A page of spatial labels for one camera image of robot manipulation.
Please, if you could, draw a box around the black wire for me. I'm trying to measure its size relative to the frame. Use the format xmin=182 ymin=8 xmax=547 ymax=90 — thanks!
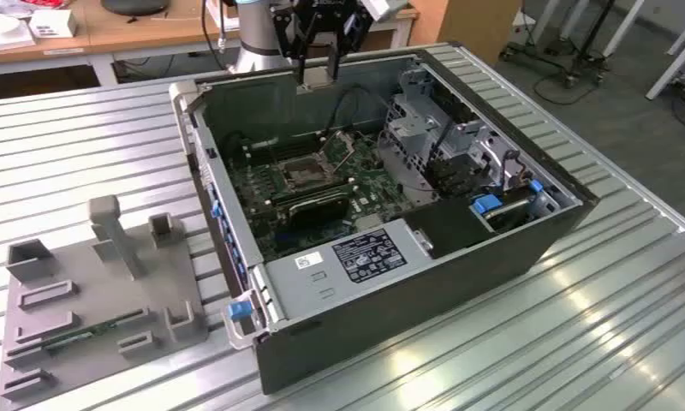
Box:
xmin=502 ymin=148 xmax=537 ymax=189

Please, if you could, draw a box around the blue disk carrier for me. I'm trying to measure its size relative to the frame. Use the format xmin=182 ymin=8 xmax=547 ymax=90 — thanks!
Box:
xmin=467 ymin=194 xmax=503 ymax=215

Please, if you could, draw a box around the black wheeled stand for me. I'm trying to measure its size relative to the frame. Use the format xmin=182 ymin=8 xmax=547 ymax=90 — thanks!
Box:
xmin=499 ymin=0 xmax=621 ymax=89

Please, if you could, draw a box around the green RAM stick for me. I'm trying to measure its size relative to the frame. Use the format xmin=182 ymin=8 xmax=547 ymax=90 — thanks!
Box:
xmin=38 ymin=314 xmax=143 ymax=350

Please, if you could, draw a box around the grey parts rack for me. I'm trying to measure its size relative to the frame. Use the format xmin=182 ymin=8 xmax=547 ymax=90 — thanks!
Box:
xmin=0 ymin=194 xmax=210 ymax=402

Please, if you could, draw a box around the white foam tray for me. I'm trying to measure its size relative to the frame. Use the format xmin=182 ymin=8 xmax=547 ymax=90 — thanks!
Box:
xmin=0 ymin=11 xmax=35 ymax=55

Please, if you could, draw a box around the dark grey oval object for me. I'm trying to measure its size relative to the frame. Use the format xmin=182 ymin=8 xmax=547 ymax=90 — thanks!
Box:
xmin=99 ymin=0 xmax=170 ymax=16

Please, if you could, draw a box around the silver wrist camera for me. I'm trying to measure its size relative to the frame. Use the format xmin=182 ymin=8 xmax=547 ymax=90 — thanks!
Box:
xmin=357 ymin=0 xmax=407 ymax=21

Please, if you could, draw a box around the black PC case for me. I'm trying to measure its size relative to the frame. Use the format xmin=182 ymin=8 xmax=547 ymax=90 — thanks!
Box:
xmin=167 ymin=42 xmax=601 ymax=396

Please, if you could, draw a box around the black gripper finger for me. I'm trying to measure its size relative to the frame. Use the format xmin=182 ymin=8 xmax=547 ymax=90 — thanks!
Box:
xmin=323 ymin=11 xmax=374 ymax=82
xmin=271 ymin=10 xmax=321 ymax=85

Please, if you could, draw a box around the grey power supply unit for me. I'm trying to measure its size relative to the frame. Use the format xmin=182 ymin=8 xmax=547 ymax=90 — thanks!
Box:
xmin=259 ymin=218 xmax=435 ymax=322

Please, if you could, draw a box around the red white plastic bag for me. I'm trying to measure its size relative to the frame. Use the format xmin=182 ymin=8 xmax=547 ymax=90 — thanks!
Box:
xmin=10 ymin=0 xmax=75 ymax=13

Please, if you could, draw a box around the grey metal drive cage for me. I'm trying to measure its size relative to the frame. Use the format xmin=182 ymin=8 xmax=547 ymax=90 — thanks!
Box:
xmin=375 ymin=63 xmax=495 ymax=206

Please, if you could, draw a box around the wooden desk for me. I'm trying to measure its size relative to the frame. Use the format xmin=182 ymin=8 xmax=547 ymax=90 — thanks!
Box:
xmin=0 ymin=0 xmax=421 ymax=86

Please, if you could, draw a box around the silver square CPU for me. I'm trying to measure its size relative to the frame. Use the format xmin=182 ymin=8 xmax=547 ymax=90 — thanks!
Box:
xmin=295 ymin=66 xmax=335 ymax=93

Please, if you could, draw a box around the black fan expansion card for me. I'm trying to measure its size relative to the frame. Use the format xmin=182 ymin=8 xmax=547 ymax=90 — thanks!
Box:
xmin=267 ymin=187 xmax=354 ymax=230

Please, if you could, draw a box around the CPU socket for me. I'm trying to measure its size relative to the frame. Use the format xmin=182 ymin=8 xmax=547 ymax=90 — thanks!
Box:
xmin=274 ymin=154 xmax=346 ymax=193

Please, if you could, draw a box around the green motherboard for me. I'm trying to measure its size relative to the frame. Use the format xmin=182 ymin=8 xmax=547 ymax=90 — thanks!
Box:
xmin=226 ymin=128 xmax=418 ymax=263

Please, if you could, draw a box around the white cardboard box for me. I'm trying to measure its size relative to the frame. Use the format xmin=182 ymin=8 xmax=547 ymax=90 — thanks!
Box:
xmin=27 ymin=9 xmax=78 ymax=39

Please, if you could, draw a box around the white table frame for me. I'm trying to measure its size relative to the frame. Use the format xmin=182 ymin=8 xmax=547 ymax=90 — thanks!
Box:
xmin=601 ymin=0 xmax=685 ymax=102

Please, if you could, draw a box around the wooden cabinet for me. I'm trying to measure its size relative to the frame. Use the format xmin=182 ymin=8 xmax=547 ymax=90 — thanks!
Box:
xmin=435 ymin=0 xmax=523 ymax=68

